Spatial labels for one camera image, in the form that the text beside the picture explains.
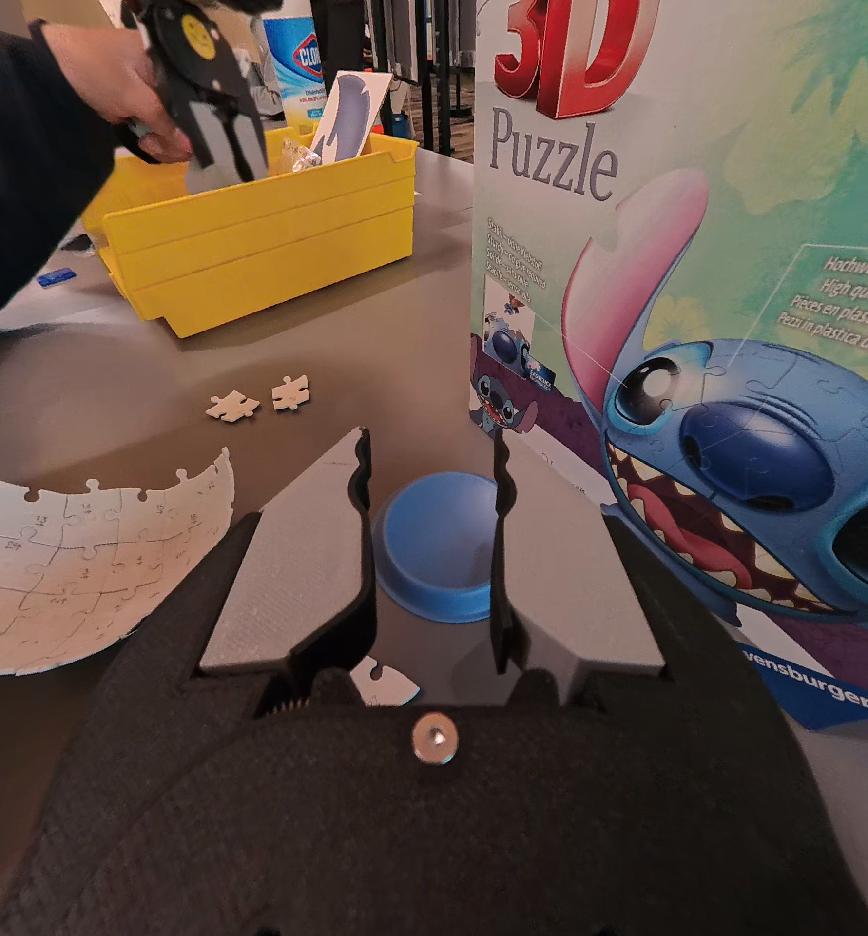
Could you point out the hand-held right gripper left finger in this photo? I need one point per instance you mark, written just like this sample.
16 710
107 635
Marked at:
287 578

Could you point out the clear plastic bag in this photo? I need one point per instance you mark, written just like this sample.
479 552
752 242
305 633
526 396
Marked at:
302 156

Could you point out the single white puzzle piece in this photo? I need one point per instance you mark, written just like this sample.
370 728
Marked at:
233 406
290 393
386 684

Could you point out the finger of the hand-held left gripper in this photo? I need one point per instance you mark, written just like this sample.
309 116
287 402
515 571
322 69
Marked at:
211 157
252 142

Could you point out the wipes canister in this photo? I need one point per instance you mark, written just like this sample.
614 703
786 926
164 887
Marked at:
295 73

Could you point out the blue white printed card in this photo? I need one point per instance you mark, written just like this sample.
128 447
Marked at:
350 117

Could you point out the blue round plastic stand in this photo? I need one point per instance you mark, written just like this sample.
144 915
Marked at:
434 556

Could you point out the yellow plastic bin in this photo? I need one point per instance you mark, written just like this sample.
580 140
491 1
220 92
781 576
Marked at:
258 241

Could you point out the person's left hand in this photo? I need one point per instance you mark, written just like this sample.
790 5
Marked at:
105 73

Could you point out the white assembled puzzle ball section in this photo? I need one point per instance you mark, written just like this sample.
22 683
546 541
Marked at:
75 570

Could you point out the person's left forearm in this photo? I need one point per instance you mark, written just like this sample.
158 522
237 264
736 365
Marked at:
24 183

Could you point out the printed cardboard puzzle box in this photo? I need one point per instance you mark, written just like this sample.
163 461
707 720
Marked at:
697 256

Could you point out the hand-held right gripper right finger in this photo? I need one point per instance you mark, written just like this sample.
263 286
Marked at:
580 585

